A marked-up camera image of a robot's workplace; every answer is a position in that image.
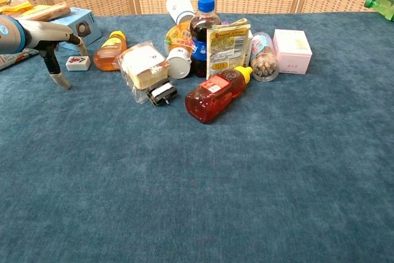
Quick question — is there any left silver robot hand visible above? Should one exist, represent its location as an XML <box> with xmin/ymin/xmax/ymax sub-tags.
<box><xmin>23</xmin><ymin>19</ymin><xmax>89</xmax><ymax>91</ymax></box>

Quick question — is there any white mahjong tile red print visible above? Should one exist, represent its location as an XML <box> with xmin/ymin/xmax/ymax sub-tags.
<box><xmin>65</xmin><ymin>55</ymin><xmax>92</xmax><ymax>73</ymax></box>

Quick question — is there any light blue speaker box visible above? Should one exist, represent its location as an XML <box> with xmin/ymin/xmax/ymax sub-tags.
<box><xmin>50</xmin><ymin>7</ymin><xmax>103</xmax><ymax>52</ymax></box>

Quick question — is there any white bag orange print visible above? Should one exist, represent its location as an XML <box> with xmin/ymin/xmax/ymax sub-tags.
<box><xmin>0</xmin><ymin>48</ymin><xmax>39</xmax><ymax>71</ymax></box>

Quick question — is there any amber honey bottle orange cap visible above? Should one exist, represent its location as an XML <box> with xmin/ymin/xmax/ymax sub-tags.
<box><xmin>92</xmin><ymin>30</ymin><xmax>128</xmax><ymax>72</ymax></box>

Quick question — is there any sliced bread in clear bag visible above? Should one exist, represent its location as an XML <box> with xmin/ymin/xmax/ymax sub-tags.
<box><xmin>113</xmin><ymin>40</ymin><xmax>174</xmax><ymax>104</ymax></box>

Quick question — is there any black power adapter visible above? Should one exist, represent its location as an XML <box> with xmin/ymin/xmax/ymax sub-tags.
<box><xmin>145</xmin><ymin>81</ymin><xmax>179</xmax><ymax>107</ymax></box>

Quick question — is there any orange jelly cup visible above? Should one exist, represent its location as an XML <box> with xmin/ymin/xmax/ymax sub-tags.
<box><xmin>164</xmin><ymin>20</ymin><xmax>193</xmax><ymax>55</ymax></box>

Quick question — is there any small white jar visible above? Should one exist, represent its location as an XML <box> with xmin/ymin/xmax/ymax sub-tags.
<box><xmin>166</xmin><ymin>47</ymin><xmax>193</xmax><ymax>80</ymax></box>

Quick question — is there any white paper cup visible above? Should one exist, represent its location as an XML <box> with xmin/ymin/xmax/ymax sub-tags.
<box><xmin>166</xmin><ymin>0</ymin><xmax>196</xmax><ymax>25</ymax></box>

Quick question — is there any cola bottle blue cap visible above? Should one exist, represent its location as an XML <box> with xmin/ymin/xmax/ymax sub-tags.
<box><xmin>188</xmin><ymin>0</ymin><xmax>222</xmax><ymax>79</ymax></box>

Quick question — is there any red-label honey bottle yellow cap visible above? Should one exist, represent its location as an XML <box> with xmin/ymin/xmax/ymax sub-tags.
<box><xmin>184</xmin><ymin>65</ymin><xmax>254</xmax><ymax>124</ymax></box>

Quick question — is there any yellow seasoning sachet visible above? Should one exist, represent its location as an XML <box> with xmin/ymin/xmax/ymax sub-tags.
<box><xmin>206</xmin><ymin>17</ymin><xmax>252</xmax><ymax>81</ymax></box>

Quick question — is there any small white box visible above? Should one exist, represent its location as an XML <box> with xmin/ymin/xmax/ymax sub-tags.
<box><xmin>246</xmin><ymin>28</ymin><xmax>254</xmax><ymax>58</ymax></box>

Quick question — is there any blue felt table cloth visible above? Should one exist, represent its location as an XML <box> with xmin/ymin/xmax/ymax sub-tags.
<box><xmin>0</xmin><ymin>12</ymin><xmax>394</xmax><ymax>263</ymax></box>

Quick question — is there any clear biscuit stick jar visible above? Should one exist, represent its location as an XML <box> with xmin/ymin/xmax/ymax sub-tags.
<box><xmin>249</xmin><ymin>31</ymin><xmax>280</xmax><ymax>83</ymax></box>

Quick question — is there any pink box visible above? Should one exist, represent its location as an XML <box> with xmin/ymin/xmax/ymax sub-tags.
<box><xmin>272</xmin><ymin>28</ymin><xmax>313</xmax><ymax>76</ymax></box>

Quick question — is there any green plastic bottle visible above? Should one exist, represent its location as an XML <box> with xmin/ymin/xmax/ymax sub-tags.
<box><xmin>363</xmin><ymin>0</ymin><xmax>394</xmax><ymax>22</ymax></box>

